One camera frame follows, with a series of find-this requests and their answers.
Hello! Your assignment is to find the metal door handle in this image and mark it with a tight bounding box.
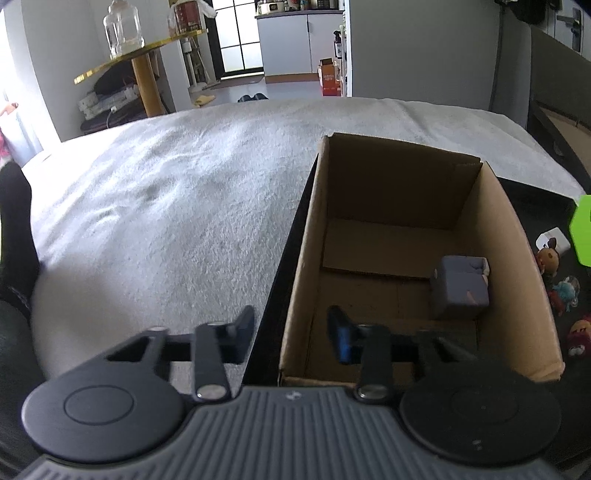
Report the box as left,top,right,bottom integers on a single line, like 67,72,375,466
556,7,583,54

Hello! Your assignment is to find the blue and red toy figure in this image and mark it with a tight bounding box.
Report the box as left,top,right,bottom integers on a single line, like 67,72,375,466
549,276,580,317

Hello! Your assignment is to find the black-framed glass door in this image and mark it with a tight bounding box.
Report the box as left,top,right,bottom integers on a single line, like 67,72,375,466
215,0,266,77

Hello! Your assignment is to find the dark bag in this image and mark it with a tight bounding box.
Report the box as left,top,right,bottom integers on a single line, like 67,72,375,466
95,60,139,93

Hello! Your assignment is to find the orange toy figure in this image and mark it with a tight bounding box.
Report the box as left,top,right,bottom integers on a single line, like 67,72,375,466
536,247,561,278

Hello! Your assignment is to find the white fluffy blanket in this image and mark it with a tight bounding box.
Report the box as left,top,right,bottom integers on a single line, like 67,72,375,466
21,98,587,384

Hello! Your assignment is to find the white plug charger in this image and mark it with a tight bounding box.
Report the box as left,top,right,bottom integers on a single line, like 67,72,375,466
536,228,573,257

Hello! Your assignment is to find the black plastic tray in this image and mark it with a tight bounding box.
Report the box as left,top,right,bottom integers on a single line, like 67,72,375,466
241,152,591,467

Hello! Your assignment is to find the person's leg in black sock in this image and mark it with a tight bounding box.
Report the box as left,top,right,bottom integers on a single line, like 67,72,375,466
0,161,41,324

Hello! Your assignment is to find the white power strip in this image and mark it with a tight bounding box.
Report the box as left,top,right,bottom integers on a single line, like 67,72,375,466
78,85,139,116

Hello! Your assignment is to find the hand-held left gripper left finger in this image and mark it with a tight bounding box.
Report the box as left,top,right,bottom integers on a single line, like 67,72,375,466
106,305,256,403

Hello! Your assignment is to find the white stand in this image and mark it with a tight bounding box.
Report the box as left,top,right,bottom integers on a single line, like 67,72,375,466
184,39,208,92

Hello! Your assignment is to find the white kitchen cabinet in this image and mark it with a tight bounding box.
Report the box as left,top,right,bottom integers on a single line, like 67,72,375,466
255,10,345,77

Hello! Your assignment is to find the clear glass jug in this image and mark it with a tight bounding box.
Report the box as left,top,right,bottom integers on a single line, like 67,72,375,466
102,0,144,58

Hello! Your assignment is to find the row of kitchen bottles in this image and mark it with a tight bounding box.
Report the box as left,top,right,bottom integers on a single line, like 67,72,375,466
284,0,345,12

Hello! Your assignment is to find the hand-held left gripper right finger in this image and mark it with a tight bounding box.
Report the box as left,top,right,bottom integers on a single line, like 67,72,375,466
327,305,478,403

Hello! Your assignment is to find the brown cardboard box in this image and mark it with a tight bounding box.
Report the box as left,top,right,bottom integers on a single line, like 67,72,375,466
278,133,566,387

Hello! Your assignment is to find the grey cube block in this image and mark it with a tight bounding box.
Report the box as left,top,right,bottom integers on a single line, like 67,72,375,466
430,255,491,320

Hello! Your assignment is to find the red canister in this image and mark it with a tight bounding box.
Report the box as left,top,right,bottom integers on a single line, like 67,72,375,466
168,0,206,38

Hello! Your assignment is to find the orange carton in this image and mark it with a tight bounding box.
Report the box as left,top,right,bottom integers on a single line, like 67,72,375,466
318,58,343,97

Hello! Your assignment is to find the round gold-edged wooden table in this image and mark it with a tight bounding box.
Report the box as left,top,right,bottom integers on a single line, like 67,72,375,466
74,28,209,118

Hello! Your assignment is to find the black-framed flat cardboard box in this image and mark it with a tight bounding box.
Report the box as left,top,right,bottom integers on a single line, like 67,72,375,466
529,99,591,185

